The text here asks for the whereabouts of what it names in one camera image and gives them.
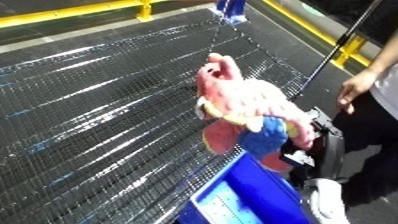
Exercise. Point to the person's hand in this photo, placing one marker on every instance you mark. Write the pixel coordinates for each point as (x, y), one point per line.
(355, 88)

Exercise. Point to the red pink soft toy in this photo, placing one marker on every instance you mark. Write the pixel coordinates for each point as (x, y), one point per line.
(249, 106)

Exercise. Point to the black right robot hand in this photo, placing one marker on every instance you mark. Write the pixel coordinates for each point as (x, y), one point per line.
(323, 150)

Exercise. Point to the pale right robot forearm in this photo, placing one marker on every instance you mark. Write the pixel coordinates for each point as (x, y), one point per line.
(329, 203)

